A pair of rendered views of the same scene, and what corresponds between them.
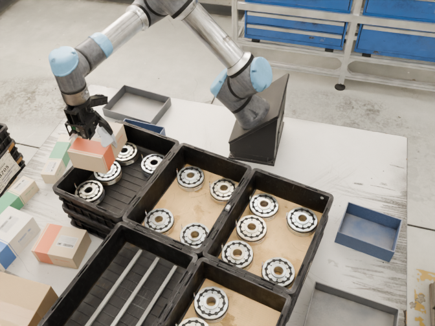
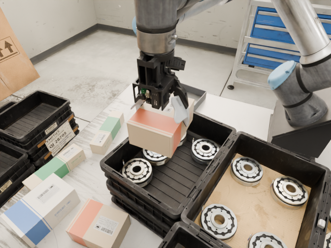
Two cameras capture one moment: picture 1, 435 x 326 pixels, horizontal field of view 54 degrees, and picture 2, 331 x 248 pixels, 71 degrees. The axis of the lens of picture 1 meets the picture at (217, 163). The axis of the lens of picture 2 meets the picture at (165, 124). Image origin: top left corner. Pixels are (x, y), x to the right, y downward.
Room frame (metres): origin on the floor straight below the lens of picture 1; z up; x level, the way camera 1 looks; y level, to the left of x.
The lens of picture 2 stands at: (0.55, 0.33, 1.50)
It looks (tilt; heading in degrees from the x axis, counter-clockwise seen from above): 43 degrees down; 6
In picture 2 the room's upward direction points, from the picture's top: straight up
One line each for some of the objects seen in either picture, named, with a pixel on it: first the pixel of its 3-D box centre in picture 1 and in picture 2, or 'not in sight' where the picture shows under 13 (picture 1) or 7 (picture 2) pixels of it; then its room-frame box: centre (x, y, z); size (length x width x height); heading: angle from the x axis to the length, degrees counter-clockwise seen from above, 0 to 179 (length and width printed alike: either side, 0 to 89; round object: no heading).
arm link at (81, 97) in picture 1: (76, 93); (157, 38); (0.99, 0.39, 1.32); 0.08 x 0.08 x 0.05
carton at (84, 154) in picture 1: (98, 145); (162, 121); (1.01, 0.39, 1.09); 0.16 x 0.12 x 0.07; 162
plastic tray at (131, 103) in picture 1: (137, 106); (177, 96); (1.63, 0.38, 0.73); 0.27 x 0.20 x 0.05; 64
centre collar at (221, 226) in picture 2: (158, 219); (219, 219); (0.86, 0.21, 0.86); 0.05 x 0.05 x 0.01
